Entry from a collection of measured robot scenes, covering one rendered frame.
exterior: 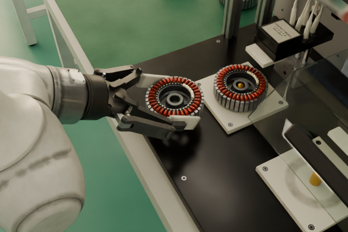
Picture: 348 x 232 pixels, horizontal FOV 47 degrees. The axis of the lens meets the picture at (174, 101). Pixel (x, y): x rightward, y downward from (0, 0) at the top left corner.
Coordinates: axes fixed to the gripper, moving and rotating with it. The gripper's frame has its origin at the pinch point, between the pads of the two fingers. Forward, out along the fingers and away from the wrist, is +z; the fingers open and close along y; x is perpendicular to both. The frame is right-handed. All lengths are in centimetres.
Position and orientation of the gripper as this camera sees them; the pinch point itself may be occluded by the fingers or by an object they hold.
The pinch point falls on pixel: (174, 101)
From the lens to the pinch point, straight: 78.0
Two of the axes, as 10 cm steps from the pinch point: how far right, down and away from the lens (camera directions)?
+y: -4.6, -6.6, 5.9
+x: -4.5, 7.5, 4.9
